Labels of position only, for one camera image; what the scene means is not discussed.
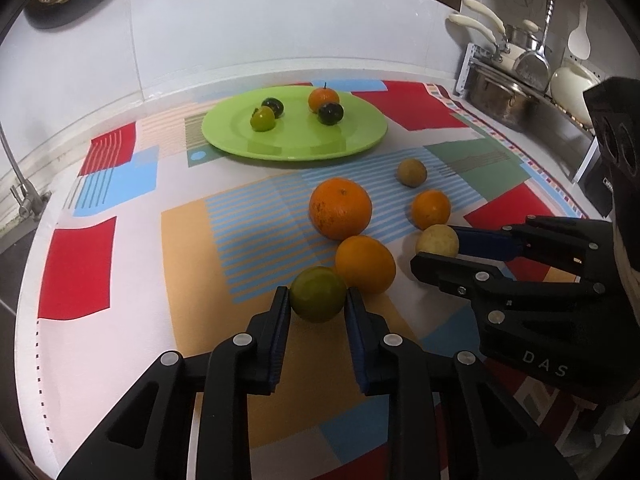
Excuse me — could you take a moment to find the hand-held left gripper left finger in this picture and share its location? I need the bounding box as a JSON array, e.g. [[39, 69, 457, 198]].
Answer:
[[57, 286, 292, 480]]

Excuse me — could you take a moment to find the white kettle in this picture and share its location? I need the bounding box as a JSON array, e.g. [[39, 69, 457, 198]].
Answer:
[[550, 62, 601, 126]]

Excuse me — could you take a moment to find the large orange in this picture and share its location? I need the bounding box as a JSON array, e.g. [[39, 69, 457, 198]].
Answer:
[[308, 177, 373, 241]]

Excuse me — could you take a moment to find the white dish rack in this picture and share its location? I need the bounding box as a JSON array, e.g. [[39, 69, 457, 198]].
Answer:
[[455, 42, 608, 183]]

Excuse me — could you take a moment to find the metal skimmer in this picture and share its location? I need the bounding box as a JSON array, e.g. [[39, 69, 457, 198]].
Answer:
[[514, 0, 557, 88]]

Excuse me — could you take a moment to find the green plate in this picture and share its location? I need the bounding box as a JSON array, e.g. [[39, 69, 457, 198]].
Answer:
[[201, 85, 389, 162]]

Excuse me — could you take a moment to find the pale yellow round fruit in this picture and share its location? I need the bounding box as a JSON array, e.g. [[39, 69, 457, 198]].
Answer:
[[415, 224, 460, 259]]

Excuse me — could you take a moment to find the medium orange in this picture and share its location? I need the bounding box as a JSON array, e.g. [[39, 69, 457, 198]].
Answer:
[[411, 189, 452, 231]]

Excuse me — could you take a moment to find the white rice paddle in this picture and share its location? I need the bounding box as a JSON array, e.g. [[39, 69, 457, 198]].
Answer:
[[567, 0, 591, 60]]

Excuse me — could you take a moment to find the white-handled pan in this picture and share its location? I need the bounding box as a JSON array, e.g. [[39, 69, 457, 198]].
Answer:
[[462, 0, 507, 36], [448, 13, 501, 58]]

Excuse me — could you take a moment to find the orange with stem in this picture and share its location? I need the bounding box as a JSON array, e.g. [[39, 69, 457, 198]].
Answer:
[[307, 82, 341, 113]]

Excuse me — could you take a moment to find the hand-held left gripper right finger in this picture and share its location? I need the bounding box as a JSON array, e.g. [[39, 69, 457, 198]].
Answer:
[[344, 287, 576, 480]]

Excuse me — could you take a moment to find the small steel pot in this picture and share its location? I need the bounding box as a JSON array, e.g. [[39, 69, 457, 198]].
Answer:
[[502, 20, 546, 53]]

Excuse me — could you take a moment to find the large steel pot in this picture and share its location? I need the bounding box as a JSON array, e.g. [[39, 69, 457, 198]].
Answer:
[[465, 62, 541, 133]]

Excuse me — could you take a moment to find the brownish yellow round fruit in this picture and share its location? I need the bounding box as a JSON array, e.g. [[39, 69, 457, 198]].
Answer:
[[397, 158, 428, 188]]

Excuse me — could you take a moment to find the green round fruit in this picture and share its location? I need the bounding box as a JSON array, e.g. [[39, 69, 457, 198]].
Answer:
[[290, 266, 348, 323], [250, 106, 276, 133]]

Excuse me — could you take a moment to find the gooseneck chrome faucet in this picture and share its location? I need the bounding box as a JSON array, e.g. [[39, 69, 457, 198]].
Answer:
[[0, 125, 51, 221]]

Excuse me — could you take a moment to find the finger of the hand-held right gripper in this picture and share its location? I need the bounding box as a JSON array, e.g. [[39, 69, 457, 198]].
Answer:
[[452, 216, 613, 286], [411, 252, 606, 328]]

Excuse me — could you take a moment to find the colourful patterned tablecloth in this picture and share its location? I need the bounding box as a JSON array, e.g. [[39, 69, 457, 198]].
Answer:
[[37, 80, 601, 480]]

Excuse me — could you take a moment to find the small orange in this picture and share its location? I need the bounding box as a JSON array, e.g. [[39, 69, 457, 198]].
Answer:
[[334, 235, 397, 295]]

